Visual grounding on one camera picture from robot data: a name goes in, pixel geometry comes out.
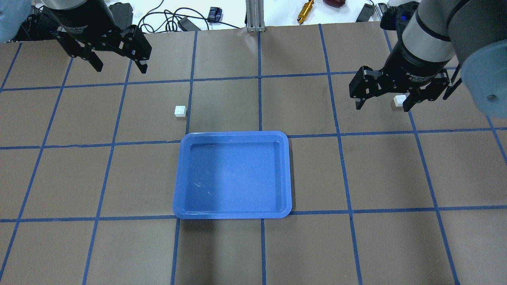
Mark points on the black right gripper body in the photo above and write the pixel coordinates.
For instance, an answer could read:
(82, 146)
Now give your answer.
(410, 65)

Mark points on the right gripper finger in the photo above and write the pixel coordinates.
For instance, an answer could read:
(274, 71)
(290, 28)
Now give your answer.
(413, 97)
(360, 103)

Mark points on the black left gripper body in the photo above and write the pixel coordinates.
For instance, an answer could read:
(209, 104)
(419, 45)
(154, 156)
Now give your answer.
(84, 20)

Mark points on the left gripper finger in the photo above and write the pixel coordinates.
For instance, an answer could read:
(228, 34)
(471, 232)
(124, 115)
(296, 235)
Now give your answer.
(139, 48)
(89, 55)

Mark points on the white block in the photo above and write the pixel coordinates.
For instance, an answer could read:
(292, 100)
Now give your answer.
(180, 111)
(398, 100)

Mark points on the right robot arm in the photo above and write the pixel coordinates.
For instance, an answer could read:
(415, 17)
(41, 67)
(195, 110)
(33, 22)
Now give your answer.
(441, 45)

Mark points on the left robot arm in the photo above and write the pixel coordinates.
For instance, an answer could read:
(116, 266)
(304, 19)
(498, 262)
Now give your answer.
(122, 12)

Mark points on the blue plastic tray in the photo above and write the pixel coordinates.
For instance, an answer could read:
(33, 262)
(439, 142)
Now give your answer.
(233, 175)

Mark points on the black power adapter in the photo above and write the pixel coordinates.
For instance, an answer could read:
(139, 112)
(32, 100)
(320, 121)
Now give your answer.
(186, 25)

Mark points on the black device top right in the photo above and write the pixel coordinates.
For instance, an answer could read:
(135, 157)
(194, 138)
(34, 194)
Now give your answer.
(367, 11)

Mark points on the small blue black device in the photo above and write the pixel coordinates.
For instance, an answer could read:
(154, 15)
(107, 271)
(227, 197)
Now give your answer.
(215, 15)

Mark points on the red fruit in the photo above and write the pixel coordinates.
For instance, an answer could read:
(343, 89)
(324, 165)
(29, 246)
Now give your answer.
(335, 3)

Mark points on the brass cylinder tool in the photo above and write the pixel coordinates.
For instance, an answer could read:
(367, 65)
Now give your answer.
(305, 11)

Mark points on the aluminium frame post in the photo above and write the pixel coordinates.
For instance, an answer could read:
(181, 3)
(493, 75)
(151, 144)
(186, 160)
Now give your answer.
(255, 16)

